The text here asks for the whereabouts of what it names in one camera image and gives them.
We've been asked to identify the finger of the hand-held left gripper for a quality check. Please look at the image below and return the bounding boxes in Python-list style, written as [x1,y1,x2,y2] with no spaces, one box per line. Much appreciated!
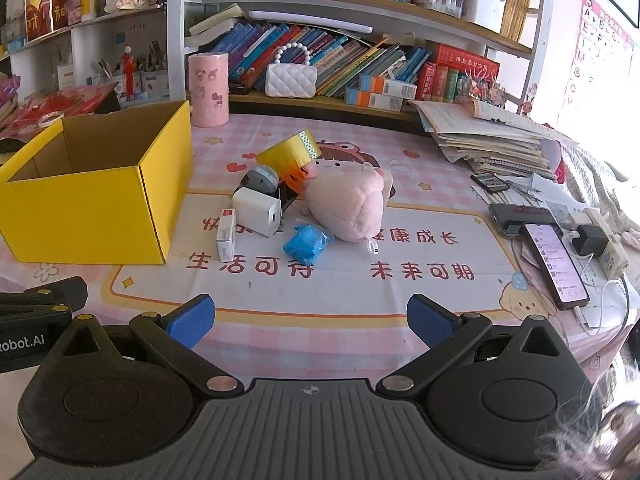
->
[0,276,88,333]

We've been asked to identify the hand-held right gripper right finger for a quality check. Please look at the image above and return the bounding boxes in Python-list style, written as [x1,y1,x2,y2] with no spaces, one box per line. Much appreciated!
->
[376,294,576,398]

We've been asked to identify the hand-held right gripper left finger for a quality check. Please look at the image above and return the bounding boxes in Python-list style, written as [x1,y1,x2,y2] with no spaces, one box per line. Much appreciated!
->
[47,294,245,401]

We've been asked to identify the yellow cardboard box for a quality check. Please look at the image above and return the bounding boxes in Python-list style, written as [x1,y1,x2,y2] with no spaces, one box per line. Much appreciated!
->
[0,100,194,266]

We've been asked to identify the small white red-label box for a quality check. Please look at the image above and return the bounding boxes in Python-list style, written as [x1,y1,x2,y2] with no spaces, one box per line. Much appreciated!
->
[216,208,237,263]

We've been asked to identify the white charger adapter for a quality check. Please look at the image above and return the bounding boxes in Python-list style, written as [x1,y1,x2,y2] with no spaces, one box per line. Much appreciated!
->
[231,187,283,237]

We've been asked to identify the blue plastic bag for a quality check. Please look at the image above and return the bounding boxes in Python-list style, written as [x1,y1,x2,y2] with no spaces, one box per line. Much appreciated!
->
[283,224,335,263]

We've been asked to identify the pink plush toy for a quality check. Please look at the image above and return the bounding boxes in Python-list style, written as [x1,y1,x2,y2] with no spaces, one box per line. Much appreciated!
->
[304,164,394,243]

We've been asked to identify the black binder clip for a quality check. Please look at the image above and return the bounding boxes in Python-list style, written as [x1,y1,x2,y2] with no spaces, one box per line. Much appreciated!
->
[277,183,302,221]

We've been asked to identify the grey toy car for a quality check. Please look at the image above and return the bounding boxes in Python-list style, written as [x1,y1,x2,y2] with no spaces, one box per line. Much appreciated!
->
[243,165,281,196]

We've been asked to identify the orange plastic toy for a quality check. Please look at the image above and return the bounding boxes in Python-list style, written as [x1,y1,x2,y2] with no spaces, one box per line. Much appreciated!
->
[280,162,318,193]

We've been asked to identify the yellow tape roll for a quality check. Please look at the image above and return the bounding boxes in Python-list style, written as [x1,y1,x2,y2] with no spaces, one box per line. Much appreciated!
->
[256,129,321,181]

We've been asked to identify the black smartphone dark screen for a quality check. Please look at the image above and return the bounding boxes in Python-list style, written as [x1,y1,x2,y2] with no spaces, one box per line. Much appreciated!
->
[489,202,566,239]

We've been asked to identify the smartphone with lit screen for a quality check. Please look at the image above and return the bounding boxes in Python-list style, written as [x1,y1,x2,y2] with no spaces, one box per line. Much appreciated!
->
[520,221,591,311]

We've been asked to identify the small black smartphone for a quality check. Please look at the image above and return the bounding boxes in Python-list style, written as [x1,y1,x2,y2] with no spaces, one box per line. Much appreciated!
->
[471,172,511,194]

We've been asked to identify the black charger plug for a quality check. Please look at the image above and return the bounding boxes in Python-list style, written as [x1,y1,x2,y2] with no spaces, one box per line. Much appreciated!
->
[571,225,609,257]

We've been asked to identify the stack of paper workbooks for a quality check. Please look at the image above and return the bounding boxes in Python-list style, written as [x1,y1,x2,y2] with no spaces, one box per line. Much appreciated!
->
[410,97,576,178]

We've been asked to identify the white power strip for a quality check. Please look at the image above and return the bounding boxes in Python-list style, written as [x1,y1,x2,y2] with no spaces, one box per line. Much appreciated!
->
[565,207,630,281]

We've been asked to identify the red paper sheets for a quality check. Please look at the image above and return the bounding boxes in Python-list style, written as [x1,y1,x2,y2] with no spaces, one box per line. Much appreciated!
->
[10,82,121,131]

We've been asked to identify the person's fuzzy clothing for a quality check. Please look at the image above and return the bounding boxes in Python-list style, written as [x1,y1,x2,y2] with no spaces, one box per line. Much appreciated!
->
[540,350,640,480]

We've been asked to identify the orange blue white carton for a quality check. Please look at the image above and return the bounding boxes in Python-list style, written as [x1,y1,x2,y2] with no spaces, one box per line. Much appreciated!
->
[345,87,405,112]
[360,74,417,101]

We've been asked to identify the pink cartoon cylinder container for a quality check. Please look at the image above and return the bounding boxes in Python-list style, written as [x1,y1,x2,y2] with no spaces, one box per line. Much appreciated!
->
[188,52,231,128]

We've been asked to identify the white desk pen holders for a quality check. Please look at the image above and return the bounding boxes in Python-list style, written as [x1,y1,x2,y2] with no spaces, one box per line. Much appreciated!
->
[87,50,171,101]

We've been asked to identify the glitter flower decoration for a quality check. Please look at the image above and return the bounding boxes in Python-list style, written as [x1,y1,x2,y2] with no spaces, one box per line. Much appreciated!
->
[457,70,507,106]

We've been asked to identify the white corner shelf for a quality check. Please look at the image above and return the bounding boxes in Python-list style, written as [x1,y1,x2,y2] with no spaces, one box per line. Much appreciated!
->
[0,7,171,106]

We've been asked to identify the red thick dictionary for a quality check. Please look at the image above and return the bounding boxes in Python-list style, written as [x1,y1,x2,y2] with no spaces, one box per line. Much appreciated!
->
[417,42,501,103]

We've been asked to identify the row of leaning books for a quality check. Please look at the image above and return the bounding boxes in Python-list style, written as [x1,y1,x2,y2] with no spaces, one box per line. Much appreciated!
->
[220,22,433,98]

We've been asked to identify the white wooden bookshelf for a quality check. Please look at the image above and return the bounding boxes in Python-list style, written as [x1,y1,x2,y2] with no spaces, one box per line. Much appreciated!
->
[167,0,558,136]

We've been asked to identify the red figure paper lantern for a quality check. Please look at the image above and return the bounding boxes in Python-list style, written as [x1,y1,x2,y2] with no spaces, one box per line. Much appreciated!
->
[24,0,71,41]

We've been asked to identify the thick lying book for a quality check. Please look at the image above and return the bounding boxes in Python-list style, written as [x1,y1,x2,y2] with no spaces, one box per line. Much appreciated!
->
[189,2,246,48]

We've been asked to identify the white pen organizer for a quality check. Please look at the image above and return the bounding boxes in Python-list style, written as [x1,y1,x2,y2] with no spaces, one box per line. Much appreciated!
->
[462,0,507,33]

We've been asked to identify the white light bar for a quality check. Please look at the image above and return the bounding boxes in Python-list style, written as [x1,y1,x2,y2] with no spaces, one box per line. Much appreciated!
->
[248,10,373,34]

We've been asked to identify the stack of yellow books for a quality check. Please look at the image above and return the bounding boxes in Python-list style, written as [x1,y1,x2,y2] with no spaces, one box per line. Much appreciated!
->
[500,0,536,43]

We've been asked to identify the white charging cable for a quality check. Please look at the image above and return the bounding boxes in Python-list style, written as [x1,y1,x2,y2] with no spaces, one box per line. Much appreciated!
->
[575,279,632,337]

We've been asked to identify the white quilted pearl-handle handbag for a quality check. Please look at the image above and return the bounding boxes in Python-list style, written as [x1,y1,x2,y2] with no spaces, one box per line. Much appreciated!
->
[265,42,318,98]

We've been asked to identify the alphabet wall poster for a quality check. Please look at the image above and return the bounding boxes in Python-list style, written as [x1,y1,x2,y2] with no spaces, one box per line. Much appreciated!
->
[562,0,640,121]

